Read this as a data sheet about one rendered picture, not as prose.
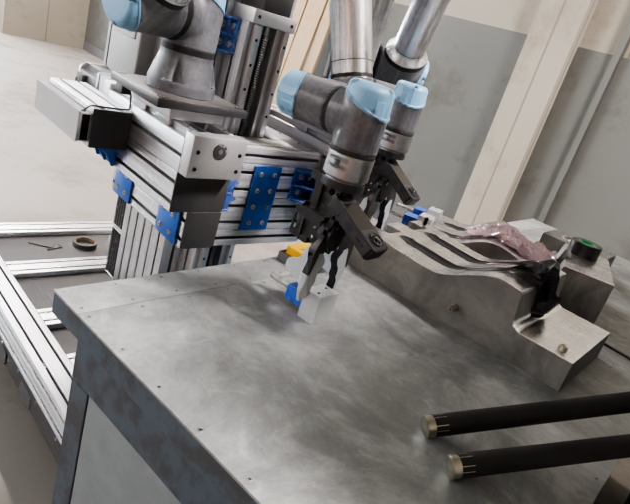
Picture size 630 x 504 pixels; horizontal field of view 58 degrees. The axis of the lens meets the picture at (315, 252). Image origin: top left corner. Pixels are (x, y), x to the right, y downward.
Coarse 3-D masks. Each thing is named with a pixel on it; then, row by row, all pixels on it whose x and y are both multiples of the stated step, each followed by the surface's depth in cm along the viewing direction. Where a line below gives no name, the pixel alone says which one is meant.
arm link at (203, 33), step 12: (192, 0) 113; (204, 0) 115; (216, 0) 116; (192, 12) 113; (204, 12) 116; (216, 12) 118; (192, 24) 115; (204, 24) 117; (216, 24) 119; (180, 36) 116; (192, 36) 117; (204, 36) 118; (216, 36) 121; (192, 48) 118; (204, 48) 120; (216, 48) 124
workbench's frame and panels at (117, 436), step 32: (64, 320) 82; (96, 352) 77; (96, 384) 81; (128, 384) 72; (96, 416) 83; (128, 416) 77; (160, 416) 68; (64, 448) 90; (96, 448) 84; (128, 448) 78; (160, 448) 72; (192, 448) 65; (64, 480) 91; (96, 480) 85; (128, 480) 79; (160, 480) 73; (192, 480) 68; (224, 480) 61
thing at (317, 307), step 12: (276, 276) 102; (288, 288) 98; (312, 288) 96; (324, 288) 97; (312, 300) 95; (324, 300) 95; (300, 312) 97; (312, 312) 95; (324, 312) 97; (312, 324) 95
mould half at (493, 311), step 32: (352, 256) 125; (384, 256) 120; (416, 256) 118; (448, 256) 125; (480, 256) 132; (416, 288) 116; (448, 288) 111; (480, 288) 107; (512, 288) 103; (448, 320) 112; (480, 320) 107; (512, 320) 103; (544, 320) 112; (576, 320) 118; (512, 352) 104; (544, 352) 100; (576, 352) 102
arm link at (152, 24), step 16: (112, 0) 105; (128, 0) 102; (144, 0) 103; (160, 0) 103; (176, 0) 105; (112, 16) 106; (128, 16) 104; (144, 16) 105; (160, 16) 107; (176, 16) 110; (144, 32) 111; (160, 32) 112; (176, 32) 114
